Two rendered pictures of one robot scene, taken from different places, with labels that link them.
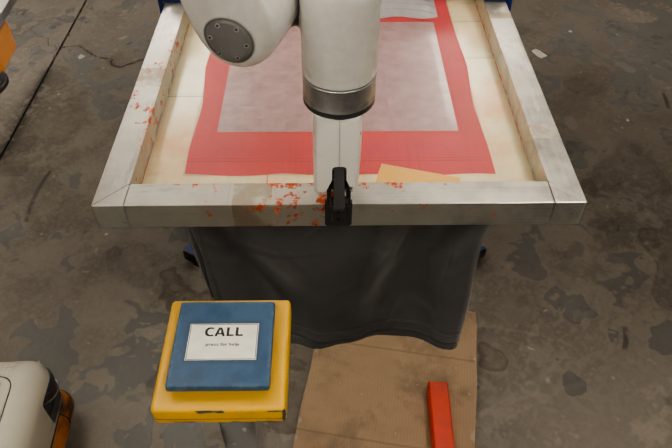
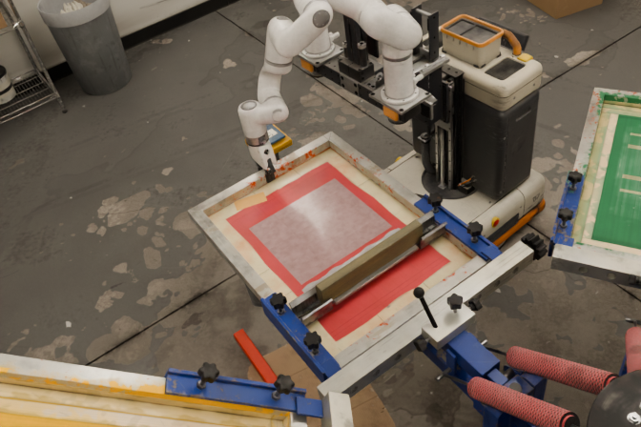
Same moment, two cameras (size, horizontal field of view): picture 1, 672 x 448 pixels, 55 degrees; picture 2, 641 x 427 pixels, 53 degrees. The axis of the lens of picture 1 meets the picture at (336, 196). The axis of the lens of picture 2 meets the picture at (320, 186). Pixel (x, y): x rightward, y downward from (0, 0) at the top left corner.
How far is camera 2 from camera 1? 2.38 m
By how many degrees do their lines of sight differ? 89
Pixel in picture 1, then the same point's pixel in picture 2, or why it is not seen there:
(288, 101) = (323, 203)
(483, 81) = (253, 259)
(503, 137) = (230, 235)
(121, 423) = not seen: hidden behind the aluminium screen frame
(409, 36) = (304, 267)
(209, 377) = not seen: hidden behind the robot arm
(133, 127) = (352, 152)
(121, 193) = (327, 137)
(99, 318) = (503, 327)
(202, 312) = (278, 136)
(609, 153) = not seen: outside the picture
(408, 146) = (262, 212)
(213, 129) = (337, 178)
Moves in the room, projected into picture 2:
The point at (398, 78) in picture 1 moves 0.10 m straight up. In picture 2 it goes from (290, 238) to (284, 216)
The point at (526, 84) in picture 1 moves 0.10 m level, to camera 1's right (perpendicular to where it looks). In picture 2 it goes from (227, 248) to (198, 265)
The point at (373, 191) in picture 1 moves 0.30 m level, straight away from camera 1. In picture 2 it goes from (256, 177) to (298, 229)
